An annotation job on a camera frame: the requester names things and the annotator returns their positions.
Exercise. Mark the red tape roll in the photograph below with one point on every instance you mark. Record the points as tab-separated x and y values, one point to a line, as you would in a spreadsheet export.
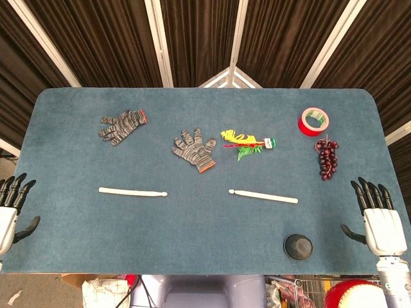
303	126

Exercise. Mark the brown cardboard box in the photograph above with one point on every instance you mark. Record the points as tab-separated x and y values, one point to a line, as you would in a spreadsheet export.
74	278

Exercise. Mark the pale wooden drumstick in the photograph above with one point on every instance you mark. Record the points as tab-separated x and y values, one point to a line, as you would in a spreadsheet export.
131	192
263	196

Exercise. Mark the white metal frame post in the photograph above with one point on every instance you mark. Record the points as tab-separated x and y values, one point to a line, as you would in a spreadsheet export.
158	41
43	41
238	32
334	41

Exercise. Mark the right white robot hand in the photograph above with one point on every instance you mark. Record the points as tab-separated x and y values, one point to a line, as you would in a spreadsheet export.
383	231

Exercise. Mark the red and white ball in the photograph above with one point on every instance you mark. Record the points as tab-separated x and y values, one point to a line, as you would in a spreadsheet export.
353	293

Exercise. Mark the grey striped knit glove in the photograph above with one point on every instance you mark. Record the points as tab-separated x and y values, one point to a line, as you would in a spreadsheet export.
123	126
194	152

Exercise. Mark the blue felt table cover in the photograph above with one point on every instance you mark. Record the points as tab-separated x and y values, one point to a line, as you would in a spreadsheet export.
192	231

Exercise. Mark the brown pleated curtain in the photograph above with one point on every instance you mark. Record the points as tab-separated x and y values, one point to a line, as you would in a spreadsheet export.
199	38

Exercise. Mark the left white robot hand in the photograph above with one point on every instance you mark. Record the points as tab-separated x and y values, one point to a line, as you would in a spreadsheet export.
8	224

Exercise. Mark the silver robot torso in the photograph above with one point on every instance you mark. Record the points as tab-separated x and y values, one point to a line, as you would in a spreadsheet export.
199	292

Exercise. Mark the dark red grape bunch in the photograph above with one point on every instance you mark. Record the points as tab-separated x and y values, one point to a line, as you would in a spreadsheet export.
327	160

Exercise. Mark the black round dome base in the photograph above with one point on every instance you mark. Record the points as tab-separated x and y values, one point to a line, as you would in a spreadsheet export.
298	247

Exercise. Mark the colourful feather shuttlecock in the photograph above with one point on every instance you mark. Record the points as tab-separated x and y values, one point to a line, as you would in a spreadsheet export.
244	141

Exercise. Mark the white checked cloth bag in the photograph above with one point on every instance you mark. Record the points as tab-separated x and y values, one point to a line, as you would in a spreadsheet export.
102	293

